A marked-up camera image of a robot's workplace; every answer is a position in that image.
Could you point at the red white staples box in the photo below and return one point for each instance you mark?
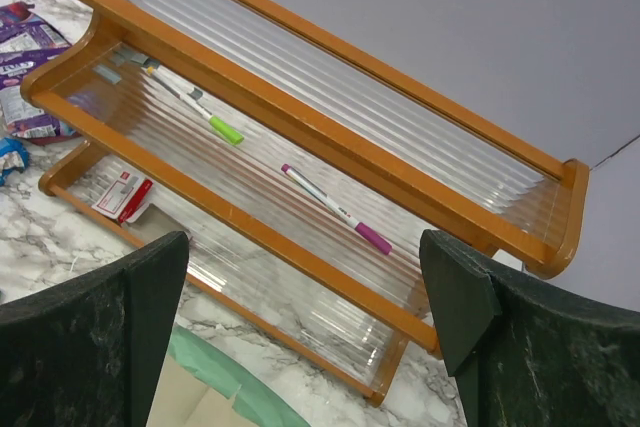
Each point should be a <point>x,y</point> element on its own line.
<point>126,198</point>

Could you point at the purple snack bag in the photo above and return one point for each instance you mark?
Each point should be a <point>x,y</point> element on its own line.
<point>28,42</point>

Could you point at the green capped marker pen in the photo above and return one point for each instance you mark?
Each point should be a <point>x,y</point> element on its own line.
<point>228,133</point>

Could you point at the green beige paper bag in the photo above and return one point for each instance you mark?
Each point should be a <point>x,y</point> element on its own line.
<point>200,385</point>

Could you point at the wooden shelf rack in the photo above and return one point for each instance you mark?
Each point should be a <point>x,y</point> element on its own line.
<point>431,158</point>

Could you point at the blue snack wrapper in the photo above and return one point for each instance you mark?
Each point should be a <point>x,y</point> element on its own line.
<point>13,157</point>

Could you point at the purple capped marker pen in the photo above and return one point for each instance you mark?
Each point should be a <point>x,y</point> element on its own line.
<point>366,232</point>

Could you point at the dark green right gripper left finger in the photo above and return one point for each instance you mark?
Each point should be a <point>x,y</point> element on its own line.
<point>89,351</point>

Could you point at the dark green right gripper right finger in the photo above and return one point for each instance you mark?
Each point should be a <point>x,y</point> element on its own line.
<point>524,352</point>

